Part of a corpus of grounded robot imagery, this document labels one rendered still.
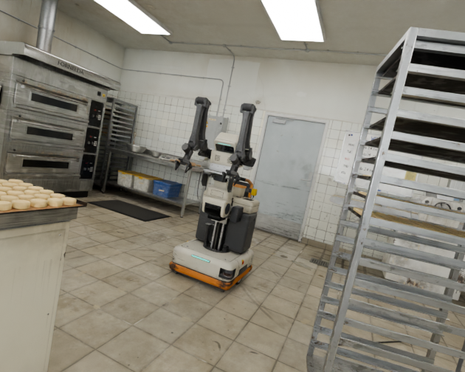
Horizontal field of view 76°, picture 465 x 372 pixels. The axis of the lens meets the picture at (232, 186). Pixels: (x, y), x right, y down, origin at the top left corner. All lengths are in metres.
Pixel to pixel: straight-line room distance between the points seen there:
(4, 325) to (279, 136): 4.72
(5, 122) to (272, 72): 4.02
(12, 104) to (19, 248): 3.66
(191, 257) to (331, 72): 3.84
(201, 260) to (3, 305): 1.79
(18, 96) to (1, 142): 0.61
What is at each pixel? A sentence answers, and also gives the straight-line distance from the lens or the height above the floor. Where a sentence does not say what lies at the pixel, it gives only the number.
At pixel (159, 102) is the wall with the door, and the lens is 6.54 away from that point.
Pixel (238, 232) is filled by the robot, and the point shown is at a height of 0.50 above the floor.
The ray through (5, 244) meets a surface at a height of 0.79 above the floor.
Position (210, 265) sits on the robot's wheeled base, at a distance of 2.73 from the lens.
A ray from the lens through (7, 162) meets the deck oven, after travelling 4.78.
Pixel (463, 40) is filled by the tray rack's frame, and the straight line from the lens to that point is 1.51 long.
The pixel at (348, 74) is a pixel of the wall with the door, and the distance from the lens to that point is 5.41.
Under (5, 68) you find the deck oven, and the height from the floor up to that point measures 1.69.
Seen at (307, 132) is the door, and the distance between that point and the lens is 5.28.
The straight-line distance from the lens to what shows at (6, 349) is 1.37.
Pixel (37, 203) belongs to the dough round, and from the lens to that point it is 1.17.
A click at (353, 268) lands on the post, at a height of 0.85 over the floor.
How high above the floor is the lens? 1.20
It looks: 6 degrees down
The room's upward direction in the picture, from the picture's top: 12 degrees clockwise
